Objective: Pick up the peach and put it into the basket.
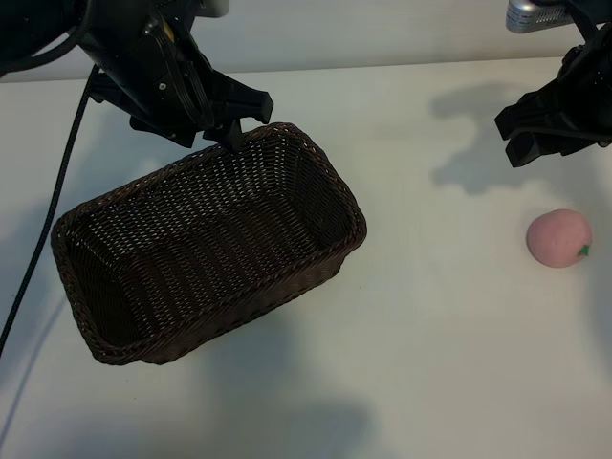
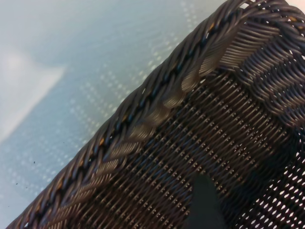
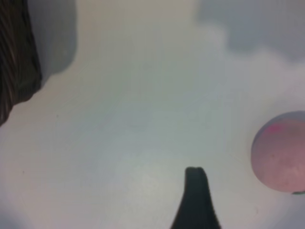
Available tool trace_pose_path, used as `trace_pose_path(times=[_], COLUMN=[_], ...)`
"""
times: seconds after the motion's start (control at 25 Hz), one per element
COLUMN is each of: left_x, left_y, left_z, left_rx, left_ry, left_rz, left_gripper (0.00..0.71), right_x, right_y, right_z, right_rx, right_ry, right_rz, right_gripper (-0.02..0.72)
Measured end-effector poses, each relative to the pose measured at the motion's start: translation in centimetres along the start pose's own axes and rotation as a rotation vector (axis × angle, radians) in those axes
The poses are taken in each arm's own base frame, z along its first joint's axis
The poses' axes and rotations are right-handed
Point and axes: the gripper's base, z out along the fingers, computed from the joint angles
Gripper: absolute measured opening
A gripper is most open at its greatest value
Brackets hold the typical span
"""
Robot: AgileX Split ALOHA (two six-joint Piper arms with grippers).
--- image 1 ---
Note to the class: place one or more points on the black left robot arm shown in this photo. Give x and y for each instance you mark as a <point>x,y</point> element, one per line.
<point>28,19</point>

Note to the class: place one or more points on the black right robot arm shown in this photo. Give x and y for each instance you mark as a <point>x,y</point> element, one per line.
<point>602,19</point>

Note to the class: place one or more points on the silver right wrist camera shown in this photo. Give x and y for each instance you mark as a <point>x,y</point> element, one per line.
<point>531,16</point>

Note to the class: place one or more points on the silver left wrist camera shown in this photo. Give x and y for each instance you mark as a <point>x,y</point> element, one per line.
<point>215,7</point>

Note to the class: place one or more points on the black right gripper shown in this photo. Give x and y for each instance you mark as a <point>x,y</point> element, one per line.
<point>585,91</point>

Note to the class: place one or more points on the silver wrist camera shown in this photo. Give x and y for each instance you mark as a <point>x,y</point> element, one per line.
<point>215,7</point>
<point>531,16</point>

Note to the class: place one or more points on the dark brown wicker basket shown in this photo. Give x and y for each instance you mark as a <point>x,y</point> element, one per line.
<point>201,239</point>

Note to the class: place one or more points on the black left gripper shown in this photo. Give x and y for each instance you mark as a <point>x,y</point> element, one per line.
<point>138,81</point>

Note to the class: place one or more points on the pink peach with green leaf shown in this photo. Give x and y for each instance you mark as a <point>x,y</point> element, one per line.
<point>557,236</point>

